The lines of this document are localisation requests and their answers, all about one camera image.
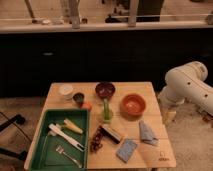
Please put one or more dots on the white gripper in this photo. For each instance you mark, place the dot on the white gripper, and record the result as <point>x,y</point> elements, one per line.
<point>168,114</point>

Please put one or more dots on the grey blue towel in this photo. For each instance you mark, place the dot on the grey blue towel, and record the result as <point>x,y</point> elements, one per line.
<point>147,135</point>

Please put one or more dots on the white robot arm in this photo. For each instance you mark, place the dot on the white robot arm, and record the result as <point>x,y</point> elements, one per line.
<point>186,82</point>

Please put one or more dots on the orange bowl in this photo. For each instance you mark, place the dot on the orange bowl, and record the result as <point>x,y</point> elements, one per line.
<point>132,104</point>

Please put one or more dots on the purple bowl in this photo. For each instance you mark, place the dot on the purple bowl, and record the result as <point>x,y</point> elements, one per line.
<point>105,90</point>

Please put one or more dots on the blue sponge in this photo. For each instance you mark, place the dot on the blue sponge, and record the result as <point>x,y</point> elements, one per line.
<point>126,150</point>

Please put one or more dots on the green glass vase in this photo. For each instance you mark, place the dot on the green glass vase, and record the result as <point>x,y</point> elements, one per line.
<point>107,112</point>

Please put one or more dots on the black rectangular block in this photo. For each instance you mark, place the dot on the black rectangular block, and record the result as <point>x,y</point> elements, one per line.
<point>111,133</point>

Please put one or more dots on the bunch of dark grapes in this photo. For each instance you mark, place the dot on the bunch of dark grapes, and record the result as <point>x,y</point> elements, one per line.
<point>95,143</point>

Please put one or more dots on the orange fruit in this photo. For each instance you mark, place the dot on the orange fruit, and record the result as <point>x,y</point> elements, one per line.
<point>87,105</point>

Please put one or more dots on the dark small cup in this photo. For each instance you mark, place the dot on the dark small cup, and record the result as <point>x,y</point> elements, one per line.
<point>79,98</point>

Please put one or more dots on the white cup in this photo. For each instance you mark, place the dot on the white cup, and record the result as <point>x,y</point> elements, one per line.
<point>66,91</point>

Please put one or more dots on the green plastic tray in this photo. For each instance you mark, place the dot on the green plastic tray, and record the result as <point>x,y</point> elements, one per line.
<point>44,156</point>

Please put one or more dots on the white spatula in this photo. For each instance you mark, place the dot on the white spatula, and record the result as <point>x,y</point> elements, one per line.
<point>69,139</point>

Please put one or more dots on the silver fork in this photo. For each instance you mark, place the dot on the silver fork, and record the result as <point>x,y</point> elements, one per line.
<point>61,151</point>

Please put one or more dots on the black chair base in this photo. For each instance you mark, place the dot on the black chair base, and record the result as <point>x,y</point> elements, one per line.
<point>8,135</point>

